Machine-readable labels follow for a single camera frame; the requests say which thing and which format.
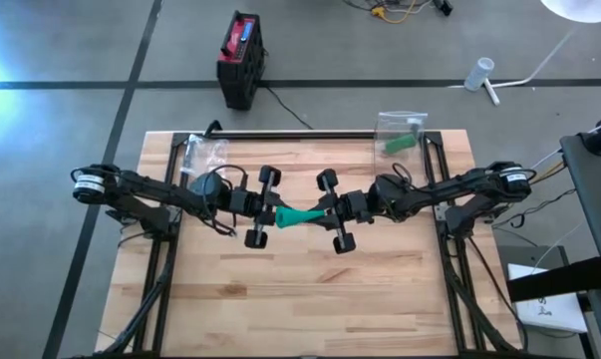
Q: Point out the black table frame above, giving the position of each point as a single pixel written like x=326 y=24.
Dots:
x=305 y=134

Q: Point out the black frame clamp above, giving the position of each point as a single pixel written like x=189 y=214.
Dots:
x=212 y=127

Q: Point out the white floor lamp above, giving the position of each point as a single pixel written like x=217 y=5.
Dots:
x=579 y=7

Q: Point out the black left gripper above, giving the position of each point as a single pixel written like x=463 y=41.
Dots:
x=250 y=202

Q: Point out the green elastic bandage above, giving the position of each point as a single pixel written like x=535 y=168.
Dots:
x=399 y=143
x=297 y=218

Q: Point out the red black battery crate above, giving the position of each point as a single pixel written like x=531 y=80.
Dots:
x=240 y=65

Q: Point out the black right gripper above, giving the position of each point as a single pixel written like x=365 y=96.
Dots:
x=352 y=207

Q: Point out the clear plastic zip bag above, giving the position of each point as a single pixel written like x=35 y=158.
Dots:
x=399 y=119

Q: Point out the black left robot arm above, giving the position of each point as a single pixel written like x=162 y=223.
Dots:
x=145 y=192

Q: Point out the grey box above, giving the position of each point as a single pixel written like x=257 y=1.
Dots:
x=529 y=254

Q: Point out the clear plastic bottle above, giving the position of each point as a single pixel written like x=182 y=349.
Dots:
x=479 y=72

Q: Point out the white box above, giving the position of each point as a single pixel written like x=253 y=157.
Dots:
x=544 y=309

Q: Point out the black plug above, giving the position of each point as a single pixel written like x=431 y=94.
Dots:
x=443 y=6

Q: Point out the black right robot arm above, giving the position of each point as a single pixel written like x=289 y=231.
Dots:
x=454 y=188

